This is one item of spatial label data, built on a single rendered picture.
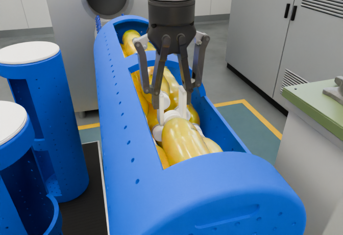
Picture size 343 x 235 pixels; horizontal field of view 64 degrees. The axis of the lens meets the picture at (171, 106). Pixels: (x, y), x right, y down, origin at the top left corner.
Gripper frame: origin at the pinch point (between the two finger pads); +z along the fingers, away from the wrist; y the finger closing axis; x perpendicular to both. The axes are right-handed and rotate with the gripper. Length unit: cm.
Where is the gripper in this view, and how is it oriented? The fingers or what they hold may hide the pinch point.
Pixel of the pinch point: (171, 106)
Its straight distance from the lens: 53.3
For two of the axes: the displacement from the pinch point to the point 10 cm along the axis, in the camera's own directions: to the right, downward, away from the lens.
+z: 0.0, 8.5, 5.2
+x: 2.6, 5.0, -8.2
